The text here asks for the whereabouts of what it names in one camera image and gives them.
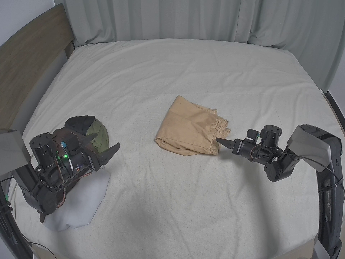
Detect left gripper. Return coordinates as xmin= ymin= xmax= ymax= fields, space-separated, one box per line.
xmin=67 ymin=134 xmax=121 ymax=176

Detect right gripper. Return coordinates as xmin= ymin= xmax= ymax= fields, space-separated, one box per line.
xmin=232 ymin=139 xmax=259 ymax=160

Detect beige shorts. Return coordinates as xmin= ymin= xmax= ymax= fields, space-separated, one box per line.
xmin=155 ymin=95 xmax=232 ymax=156

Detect bed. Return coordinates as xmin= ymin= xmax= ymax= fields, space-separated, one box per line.
xmin=0 ymin=3 xmax=345 ymax=259

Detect green garment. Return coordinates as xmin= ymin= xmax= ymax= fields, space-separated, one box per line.
xmin=86 ymin=119 xmax=110 ymax=154

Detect black garment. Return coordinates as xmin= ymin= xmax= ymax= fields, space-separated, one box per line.
xmin=65 ymin=115 xmax=96 ymax=135

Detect brown garment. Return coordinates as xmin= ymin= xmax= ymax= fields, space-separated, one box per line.
xmin=39 ymin=127 xmax=81 ymax=224

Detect white garment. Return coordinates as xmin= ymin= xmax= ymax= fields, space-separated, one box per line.
xmin=43 ymin=172 xmax=110 ymax=231

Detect pale green curtain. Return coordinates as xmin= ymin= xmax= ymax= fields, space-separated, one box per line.
xmin=51 ymin=0 xmax=252 ymax=46
xmin=238 ymin=0 xmax=345 ymax=92

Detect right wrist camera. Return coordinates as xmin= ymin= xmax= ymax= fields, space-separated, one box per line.
xmin=247 ymin=129 xmax=260 ymax=143

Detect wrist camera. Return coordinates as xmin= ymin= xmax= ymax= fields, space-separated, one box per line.
xmin=61 ymin=135 xmax=81 ymax=156
xmin=247 ymin=129 xmax=260 ymax=143

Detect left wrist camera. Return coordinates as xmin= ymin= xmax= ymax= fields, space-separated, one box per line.
xmin=61 ymin=135 xmax=81 ymax=156

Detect black cable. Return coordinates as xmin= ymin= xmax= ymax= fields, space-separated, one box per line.
xmin=26 ymin=242 xmax=56 ymax=259

